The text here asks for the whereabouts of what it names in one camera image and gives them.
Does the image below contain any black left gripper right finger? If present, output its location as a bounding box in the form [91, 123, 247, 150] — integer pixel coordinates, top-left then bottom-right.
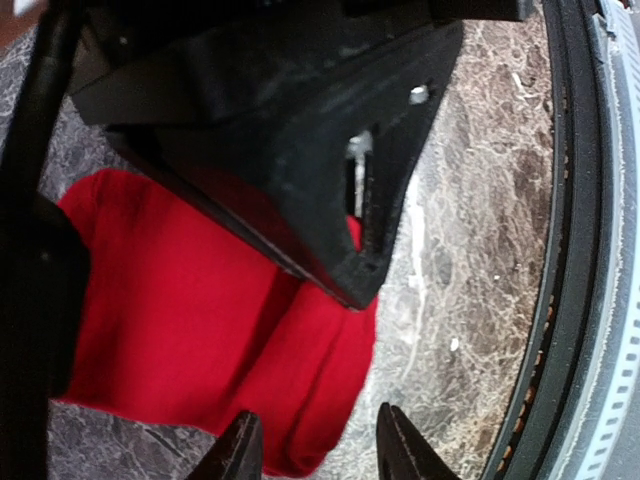
[376, 403, 455, 480]

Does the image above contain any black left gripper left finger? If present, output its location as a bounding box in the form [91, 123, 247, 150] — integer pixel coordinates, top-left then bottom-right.
[187, 411, 264, 480]

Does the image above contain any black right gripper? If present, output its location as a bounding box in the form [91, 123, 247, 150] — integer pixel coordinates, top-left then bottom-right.
[69, 1, 525, 310]

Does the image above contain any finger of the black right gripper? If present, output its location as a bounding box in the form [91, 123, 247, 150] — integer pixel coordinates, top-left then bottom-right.
[1, 195, 90, 479]

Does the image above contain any red santa sock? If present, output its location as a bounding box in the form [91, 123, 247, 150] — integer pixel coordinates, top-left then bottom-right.
[59, 169, 376, 478]

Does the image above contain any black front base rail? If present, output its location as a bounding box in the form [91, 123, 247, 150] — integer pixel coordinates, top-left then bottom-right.
[483, 1, 612, 479]

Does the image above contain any white slotted cable duct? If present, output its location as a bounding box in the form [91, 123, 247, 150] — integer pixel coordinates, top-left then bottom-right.
[565, 1, 639, 479]

